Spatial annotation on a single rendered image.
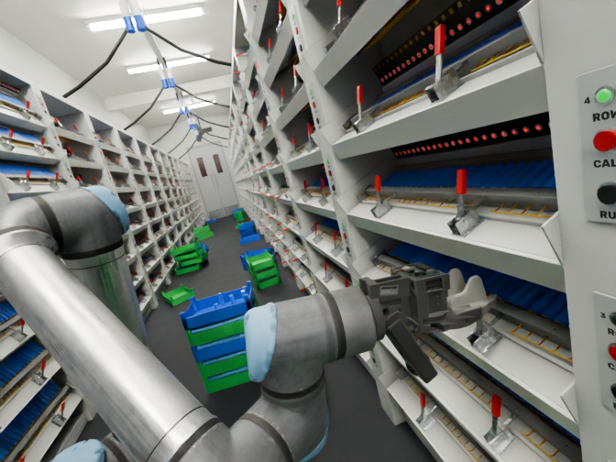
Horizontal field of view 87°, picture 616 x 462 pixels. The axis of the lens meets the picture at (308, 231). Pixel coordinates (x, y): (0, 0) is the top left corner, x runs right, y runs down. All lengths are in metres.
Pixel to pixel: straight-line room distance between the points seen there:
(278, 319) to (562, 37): 0.39
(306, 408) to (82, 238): 0.53
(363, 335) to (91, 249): 0.56
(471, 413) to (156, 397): 0.57
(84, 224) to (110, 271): 0.11
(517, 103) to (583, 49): 0.08
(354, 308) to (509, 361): 0.25
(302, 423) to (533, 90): 0.45
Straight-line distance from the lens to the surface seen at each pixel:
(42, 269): 0.63
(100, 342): 0.52
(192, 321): 1.52
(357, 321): 0.43
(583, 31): 0.36
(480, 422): 0.76
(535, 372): 0.56
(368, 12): 0.64
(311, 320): 0.41
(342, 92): 0.93
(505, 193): 0.52
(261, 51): 1.67
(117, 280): 0.81
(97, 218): 0.77
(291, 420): 0.47
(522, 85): 0.40
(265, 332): 0.41
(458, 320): 0.50
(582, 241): 0.39
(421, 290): 0.46
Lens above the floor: 0.87
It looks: 11 degrees down
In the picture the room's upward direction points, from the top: 14 degrees counter-clockwise
